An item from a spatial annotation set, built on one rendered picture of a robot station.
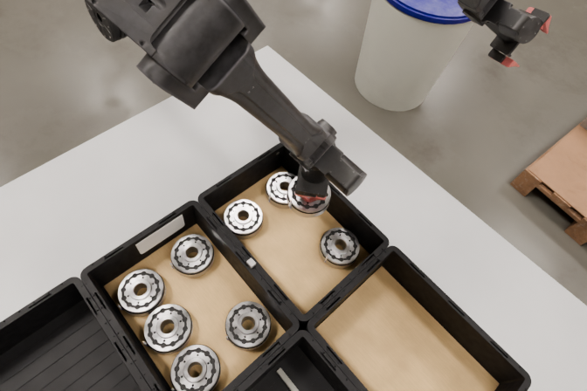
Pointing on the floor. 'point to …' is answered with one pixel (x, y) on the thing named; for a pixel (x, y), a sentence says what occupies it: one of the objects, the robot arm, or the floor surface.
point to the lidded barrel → (408, 33)
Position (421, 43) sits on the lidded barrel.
